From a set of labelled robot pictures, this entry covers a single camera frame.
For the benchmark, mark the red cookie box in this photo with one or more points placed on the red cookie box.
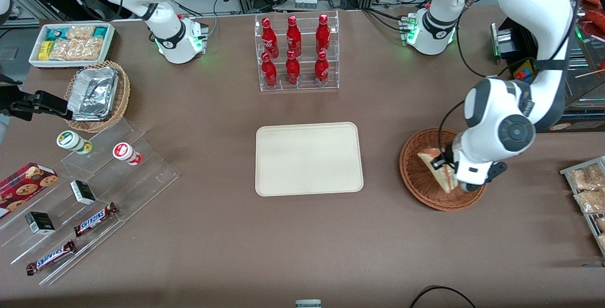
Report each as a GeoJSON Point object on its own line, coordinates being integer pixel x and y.
{"type": "Point", "coordinates": [23, 185]}

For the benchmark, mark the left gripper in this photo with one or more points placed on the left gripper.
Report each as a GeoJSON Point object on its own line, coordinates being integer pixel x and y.
{"type": "Point", "coordinates": [448, 158]}

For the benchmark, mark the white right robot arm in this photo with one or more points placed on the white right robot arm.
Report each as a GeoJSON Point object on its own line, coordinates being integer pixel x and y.
{"type": "Point", "coordinates": [165, 29]}

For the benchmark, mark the green lid cup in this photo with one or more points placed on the green lid cup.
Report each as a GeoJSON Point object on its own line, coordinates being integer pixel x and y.
{"type": "Point", "coordinates": [70, 141]}

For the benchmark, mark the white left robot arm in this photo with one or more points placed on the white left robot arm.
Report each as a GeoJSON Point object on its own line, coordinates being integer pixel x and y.
{"type": "Point", "coordinates": [534, 5]}

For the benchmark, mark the clear acrylic step shelf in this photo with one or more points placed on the clear acrylic step shelf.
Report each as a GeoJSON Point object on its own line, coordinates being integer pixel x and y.
{"type": "Point", "coordinates": [137, 180]}

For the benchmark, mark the light wicker basket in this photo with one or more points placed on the light wicker basket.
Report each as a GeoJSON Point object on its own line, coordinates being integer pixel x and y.
{"type": "Point", "coordinates": [124, 95]}

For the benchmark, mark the cream rectangular tray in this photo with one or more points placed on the cream rectangular tray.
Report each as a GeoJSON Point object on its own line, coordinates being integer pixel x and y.
{"type": "Point", "coordinates": [309, 159]}

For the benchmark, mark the small grey white object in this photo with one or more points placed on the small grey white object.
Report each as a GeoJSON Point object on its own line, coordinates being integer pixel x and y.
{"type": "Point", "coordinates": [308, 304]}

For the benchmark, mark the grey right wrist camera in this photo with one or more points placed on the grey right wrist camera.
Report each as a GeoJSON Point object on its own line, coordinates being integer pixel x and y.
{"type": "Point", "coordinates": [3, 128]}

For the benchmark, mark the white snack bin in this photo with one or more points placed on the white snack bin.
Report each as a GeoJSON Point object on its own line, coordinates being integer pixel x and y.
{"type": "Point", "coordinates": [109, 43]}

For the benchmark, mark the brown round wicker basket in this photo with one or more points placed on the brown round wicker basket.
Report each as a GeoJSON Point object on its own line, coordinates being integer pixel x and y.
{"type": "Point", "coordinates": [418, 180]}

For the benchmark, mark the small dark box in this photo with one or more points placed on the small dark box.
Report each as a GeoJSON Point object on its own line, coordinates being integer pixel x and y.
{"type": "Point", "coordinates": [40, 223]}
{"type": "Point", "coordinates": [83, 192]}

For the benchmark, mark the red cola bottle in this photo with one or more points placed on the red cola bottle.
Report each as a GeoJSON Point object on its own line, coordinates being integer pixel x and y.
{"type": "Point", "coordinates": [269, 72]}
{"type": "Point", "coordinates": [293, 36]}
{"type": "Point", "coordinates": [321, 69]}
{"type": "Point", "coordinates": [292, 71]}
{"type": "Point", "coordinates": [323, 34]}
{"type": "Point", "coordinates": [269, 38]}

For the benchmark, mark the yellow emergency stop box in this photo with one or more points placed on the yellow emergency stop box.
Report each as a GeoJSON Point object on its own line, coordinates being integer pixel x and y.
{"type": "Point", "coordinates": [524, 69]}

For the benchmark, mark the clear acrylic bottle rack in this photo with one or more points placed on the clear acrylic bottle rack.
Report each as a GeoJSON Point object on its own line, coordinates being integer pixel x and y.
{"type": "Point", "coordinates": [298, 88]}

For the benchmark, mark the yellow snack pack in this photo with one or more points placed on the yellow snack pack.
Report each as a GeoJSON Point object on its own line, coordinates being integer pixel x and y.
{"type": "Point", "coordinates": [45, 50]}

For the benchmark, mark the triangular sandwich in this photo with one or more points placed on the triangular sandwich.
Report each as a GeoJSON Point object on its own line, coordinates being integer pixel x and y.
{"type": "Point", "coordinates": [427, 157]}

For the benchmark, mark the black metal shelf stand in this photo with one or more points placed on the black metal shelf stand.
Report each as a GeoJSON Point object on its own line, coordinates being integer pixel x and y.
{"type": "Point", "coordinates": [528, 46]}

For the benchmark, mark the Snickers bar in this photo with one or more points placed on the Snickers bar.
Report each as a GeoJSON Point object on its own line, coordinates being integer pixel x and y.
{"type": "Point", "coordinates": [51, 257]}
{"type": "Point", "coordinates": [94, 219]}

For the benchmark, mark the clear bag of crackers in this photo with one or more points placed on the clear bag of crackers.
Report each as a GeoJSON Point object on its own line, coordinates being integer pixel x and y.
{"type": "Point", "coordinates": [78, 49]}

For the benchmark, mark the silver box with green light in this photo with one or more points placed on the silver box with green light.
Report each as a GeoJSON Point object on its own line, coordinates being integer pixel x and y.
{"type": "Point", "coordinates": [503, 38]}

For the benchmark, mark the teal snack pack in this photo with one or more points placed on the teal snack pack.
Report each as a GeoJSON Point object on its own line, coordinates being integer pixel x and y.
{"type": "Point", "coordinates": [55, 34]}

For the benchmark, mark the clear pack of pastries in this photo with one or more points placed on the clear pack of pastries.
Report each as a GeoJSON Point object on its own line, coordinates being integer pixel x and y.
{"type": "Point", "coordinates": [591, 201]}
{"type": "Point", "coordinates": [588, 178]}

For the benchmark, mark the red lid cup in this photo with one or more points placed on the red lid cup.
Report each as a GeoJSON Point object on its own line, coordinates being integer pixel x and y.
{"type": "Point", "coordinates": [124, 152]}

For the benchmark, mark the stacked foil containers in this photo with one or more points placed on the stacked foil containers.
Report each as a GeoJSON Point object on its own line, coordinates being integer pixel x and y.
{"type": "Point", "coordinates": [94, 93]}

